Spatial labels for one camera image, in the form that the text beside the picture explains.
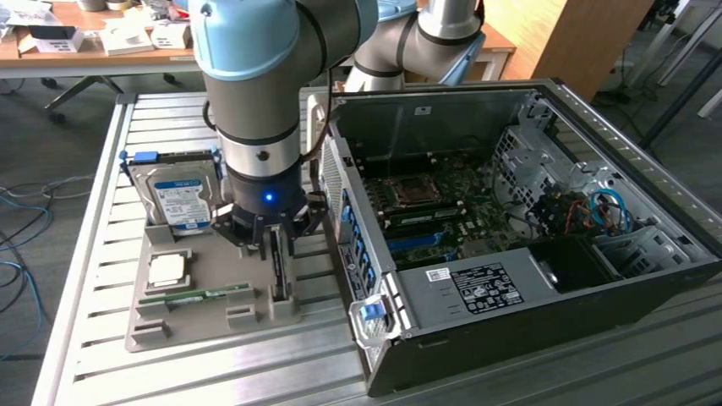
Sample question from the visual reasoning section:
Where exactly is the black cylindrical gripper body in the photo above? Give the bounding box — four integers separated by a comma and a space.
226, 163, 309, 225

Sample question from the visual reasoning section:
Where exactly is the orange disk wire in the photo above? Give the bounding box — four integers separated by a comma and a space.
567, 199, 600, 233

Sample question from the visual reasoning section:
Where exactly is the white box with black top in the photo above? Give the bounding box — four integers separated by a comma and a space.
26, 24, 85, 55

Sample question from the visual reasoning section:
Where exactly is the small wooden desk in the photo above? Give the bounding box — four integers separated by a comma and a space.
469, 20, 517, 84

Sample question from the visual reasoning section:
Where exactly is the wooden desk with casters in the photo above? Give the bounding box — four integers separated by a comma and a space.
0, 0, 198, 124

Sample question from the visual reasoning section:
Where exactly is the metal CPU socket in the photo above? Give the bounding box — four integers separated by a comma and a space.
382, 174, 445, 205

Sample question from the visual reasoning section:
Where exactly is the wooden cabinet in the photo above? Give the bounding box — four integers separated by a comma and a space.
484, 0, 659, 102

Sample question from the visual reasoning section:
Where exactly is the blue floor cable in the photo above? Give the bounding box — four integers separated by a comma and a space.
0, 185, 54, 363

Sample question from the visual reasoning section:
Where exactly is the grey power supply unit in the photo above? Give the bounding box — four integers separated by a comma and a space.
393, 247, 565, 332

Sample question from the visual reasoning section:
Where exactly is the blue disk wire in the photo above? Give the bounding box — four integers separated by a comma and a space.
587, 189, 633, 237

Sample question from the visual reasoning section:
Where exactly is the blue long expansion slot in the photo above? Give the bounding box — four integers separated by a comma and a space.
385, 231, 445, 251

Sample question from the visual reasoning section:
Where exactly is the hard disk with blue rails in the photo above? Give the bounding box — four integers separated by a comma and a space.
118, 148, 226, 238

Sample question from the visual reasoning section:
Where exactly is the grey floor cable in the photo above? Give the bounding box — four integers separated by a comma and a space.
0, 175, 96, 200

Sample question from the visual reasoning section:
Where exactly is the black power wire bundle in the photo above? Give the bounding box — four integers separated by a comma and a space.
532, 189, 593, 236

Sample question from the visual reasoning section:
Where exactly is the green motherboard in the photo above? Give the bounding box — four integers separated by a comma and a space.
352, 150, 545, 272

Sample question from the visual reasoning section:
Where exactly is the black camera cable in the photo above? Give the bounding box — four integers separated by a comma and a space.
297, 54, 338, 195

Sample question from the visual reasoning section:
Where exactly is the dark metal desk leg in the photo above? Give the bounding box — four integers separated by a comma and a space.
639, 8, 722, 149

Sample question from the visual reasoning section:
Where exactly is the white box with label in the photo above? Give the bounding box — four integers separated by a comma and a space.
149, 20, 193, 51

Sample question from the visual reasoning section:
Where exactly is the green black graphics card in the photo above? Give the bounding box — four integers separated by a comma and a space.
265, 222, 294, 300

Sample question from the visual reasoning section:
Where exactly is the white paper stack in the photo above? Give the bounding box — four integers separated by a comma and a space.
0, 0, 62, 27

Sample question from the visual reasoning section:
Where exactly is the blue card retention handle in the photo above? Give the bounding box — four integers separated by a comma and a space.
360, 295, 390, 327

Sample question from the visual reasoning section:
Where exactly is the silver CPU chip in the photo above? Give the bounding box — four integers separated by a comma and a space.
146, 255, 186, 287

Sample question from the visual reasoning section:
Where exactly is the flat white box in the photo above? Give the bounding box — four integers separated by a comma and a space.
98, 17, 156, 58

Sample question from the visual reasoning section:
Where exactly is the black open PC case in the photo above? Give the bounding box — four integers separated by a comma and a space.
306, 78, 722, 398

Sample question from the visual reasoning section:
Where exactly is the grey parts rack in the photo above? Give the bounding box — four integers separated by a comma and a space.
122, 219, 342, 354

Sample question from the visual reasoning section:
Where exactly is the green RAM stick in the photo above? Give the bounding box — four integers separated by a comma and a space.
388, 209, 461, 228
137, 283, 252, 305

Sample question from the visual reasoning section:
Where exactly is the black plastic shroud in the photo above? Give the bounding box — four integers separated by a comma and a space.
527, 236, 625, 295

